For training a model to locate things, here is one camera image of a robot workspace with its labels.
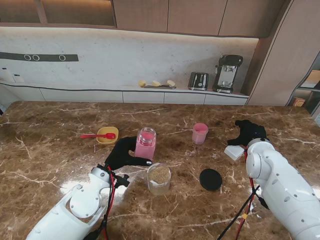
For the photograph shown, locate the tall brown cabinet panel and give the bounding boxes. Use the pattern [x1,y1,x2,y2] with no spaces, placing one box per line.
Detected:
[246,0,320,107]

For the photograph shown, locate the red and black right arm cables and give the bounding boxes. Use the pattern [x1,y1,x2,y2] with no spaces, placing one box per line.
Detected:
[216,146,270,240]

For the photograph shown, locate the pink measuring cup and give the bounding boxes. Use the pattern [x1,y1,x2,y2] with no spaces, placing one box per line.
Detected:
[191,122,209,145]

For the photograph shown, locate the white counter with drawers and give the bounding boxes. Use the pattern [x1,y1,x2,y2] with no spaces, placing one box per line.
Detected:
[0,81,250,106]

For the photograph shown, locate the clear grain jar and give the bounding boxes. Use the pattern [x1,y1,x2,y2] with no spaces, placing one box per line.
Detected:
[146,162,172,196]

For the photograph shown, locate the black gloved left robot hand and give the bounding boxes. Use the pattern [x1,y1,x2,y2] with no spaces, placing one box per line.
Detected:
[104,136,153,170]

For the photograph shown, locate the dark open shelf unit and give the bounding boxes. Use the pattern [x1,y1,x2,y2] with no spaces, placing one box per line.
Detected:
[287,51,320,116]

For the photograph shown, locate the black wall power strip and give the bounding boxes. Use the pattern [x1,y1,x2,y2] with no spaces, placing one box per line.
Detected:
[0,51,79,63]

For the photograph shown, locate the pink container with white lid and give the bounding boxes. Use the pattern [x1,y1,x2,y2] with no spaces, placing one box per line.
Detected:
[134,126,157,161]

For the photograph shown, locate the red and black arm cables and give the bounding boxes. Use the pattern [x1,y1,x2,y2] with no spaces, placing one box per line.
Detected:
[89,166,117,240]
[216,146,270,240]

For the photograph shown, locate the tan book on shelf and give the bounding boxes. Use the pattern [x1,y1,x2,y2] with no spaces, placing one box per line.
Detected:
[303,69,320,89]

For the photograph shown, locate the small wooden box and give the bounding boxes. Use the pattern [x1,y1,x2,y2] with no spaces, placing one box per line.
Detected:
[291,97,306,108]

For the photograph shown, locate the black round jar lid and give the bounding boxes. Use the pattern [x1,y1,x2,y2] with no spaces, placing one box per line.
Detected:
[199,168,223,192]

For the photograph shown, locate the white square container lid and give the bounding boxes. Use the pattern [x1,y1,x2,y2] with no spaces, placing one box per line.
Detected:
[223,144,245,162]

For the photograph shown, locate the black espresso machine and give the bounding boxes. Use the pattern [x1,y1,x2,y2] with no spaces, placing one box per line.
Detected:
[211,54,244,95]

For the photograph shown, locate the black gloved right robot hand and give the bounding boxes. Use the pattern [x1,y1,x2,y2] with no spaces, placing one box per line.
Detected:
[226,119,271,147]

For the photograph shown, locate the yellow plastic bowl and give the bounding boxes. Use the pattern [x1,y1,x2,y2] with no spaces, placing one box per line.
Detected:
[96,126,119,145]

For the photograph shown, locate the black and silver toaster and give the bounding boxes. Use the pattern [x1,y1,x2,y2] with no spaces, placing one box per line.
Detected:
[187,71,210,91]

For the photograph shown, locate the brown wall cabinets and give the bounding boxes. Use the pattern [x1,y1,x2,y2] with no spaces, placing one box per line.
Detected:
[0,0,286,39]

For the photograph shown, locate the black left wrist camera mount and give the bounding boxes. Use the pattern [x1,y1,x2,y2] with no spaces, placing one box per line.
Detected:
[114,174,131,188]

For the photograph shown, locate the dark cutting board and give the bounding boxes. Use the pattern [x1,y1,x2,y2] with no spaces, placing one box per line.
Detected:
[144,84,177,90]

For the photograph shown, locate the red and black left arm cables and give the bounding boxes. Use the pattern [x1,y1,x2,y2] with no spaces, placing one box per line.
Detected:
[89,166,117,240]

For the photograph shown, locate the red plastic spoon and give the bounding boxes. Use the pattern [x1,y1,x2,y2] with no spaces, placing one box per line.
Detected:
[79,133,117,140]

